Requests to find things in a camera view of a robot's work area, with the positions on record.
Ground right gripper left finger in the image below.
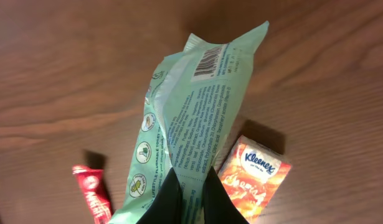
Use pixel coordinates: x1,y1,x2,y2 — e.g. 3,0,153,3
137,168,182,224

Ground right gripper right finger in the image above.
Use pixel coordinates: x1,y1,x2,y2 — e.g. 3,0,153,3
202,167,248,224

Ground red snack bar wrapper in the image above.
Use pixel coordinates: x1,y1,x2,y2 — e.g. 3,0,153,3
72,165,112,224

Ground mint green wipes packet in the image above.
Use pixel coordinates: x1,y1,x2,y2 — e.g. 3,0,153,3
111,22,269,223

